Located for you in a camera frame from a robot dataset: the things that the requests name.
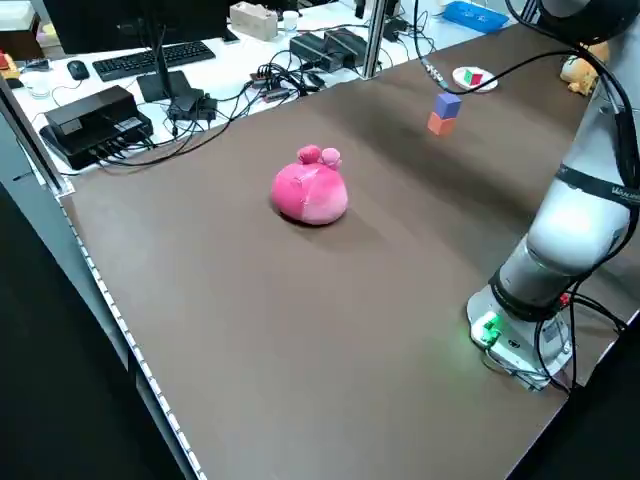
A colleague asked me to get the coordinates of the orange foam block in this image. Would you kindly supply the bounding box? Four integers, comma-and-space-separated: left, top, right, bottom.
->
427, 112, 457, 137

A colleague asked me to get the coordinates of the purple foam block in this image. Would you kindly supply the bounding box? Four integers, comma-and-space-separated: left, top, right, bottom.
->
433, 92, 462, 121

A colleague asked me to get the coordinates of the pink plush toy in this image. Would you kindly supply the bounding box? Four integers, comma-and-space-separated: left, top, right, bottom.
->
270, 144, 350, 226

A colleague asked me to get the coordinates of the black usb hub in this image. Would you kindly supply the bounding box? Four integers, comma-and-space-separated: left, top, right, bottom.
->
249, 69, 291, 104

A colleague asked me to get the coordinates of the black power adapter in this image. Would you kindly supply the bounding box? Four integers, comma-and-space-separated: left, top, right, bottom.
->
167, 92, 219, 124

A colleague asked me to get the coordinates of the black power supply box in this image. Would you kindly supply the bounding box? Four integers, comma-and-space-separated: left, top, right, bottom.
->
289, 32, 334, 71
322, 27, 362, 69

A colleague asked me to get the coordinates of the light wooden box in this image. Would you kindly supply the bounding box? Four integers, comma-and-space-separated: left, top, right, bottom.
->
229, 1, 279, 42

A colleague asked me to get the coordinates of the pale pink plate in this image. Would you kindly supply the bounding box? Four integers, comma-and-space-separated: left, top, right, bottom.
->
452, 66, 500, 94

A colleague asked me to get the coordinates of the black keyboard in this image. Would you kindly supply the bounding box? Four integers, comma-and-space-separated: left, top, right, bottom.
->
92, 39, 217, 83

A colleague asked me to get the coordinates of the black electronics box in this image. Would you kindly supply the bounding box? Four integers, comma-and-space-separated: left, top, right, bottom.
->
42, 84, 154, 171

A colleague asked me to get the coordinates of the blue plastic tray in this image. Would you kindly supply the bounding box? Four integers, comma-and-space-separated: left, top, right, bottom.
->
442, 0, 510, 34

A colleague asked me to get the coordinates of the black computer monitor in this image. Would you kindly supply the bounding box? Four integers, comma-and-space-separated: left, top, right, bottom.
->
42, 0, 229, 104

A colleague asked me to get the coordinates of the orange plush toy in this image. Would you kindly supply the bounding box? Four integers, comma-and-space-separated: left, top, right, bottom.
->
559, 42, 611, 96

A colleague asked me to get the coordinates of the brown cardboard box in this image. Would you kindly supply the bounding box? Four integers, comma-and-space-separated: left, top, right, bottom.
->
0, 9, 44, 61

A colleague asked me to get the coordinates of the black desk cable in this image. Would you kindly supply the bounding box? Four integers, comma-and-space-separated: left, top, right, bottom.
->
97, 64, 321, 166

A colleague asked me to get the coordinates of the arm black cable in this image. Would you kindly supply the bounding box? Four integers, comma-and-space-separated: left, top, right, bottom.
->
412, 0, 636, 191

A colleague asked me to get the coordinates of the aluminium frame post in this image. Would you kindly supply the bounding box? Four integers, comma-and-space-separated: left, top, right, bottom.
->
362, 0, 387, 81
0, 74, 76, 196

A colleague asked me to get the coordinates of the aluminium table edge rail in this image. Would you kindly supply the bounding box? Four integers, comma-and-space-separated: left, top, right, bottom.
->
58, 192, 209, 480

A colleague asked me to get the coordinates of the base black cable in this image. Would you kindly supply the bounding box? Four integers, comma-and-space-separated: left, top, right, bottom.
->
534, 279, 626, 391

